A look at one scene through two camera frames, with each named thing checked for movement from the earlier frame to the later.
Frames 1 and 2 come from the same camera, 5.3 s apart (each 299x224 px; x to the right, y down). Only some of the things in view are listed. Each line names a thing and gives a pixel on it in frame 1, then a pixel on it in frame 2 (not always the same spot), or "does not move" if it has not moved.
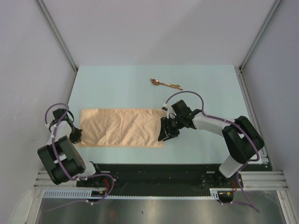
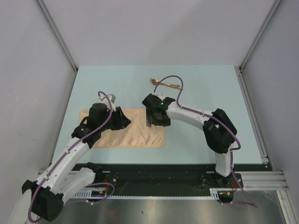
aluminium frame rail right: (265, 154) does not move
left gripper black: (77, 137) to (121, 121)
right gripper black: (166, 133) to (151, 119)
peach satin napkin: (112, 127) does not move
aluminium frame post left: (52, 24) does not move
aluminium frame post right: (275, 5) does not move
